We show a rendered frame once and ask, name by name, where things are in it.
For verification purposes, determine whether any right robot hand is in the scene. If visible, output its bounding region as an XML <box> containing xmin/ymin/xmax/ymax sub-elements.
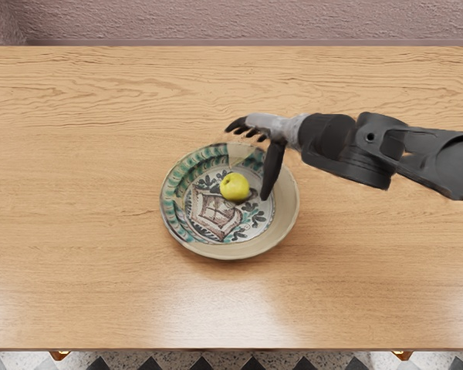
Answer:
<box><xmin>224</xmin><ymin>112</ymin><xmax>309</xmax><ymax>202</ymax></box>

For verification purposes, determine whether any patterned ceramic plate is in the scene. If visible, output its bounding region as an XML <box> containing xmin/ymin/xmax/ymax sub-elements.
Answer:
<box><xmin>159</xmin><ymin>142</ymin><xmax>301</xmax><ymax>261</ymax></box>

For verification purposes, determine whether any yellow-green apple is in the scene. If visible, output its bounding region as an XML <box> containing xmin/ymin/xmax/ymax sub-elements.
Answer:
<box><xmin>219</xmin><ymin>172</ymin><xmax>252</xmax><ymax>202</ymax></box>

